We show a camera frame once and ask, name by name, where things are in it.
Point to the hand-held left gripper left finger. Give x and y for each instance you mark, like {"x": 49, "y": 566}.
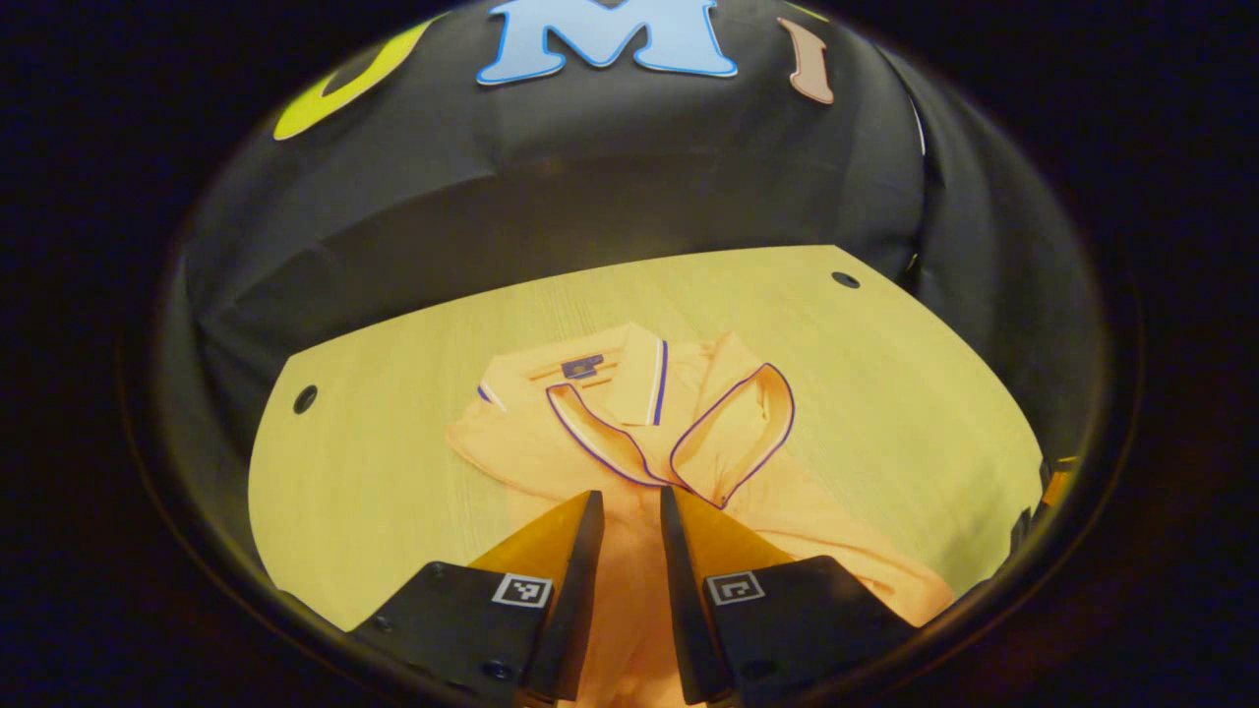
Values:
{"x": 570, "y": 629}

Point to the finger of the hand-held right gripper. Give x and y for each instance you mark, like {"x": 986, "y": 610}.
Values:
{"x": 1060, "y": 482}

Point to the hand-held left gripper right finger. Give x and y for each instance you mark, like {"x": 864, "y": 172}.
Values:
{"x": 693, "y": 629}

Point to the orange T-shirt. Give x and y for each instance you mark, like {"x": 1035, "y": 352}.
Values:
{"x": 551, "y": 462}

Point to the black backdrop cloth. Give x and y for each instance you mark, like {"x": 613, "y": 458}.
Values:
{"x": 590, "y": 197}

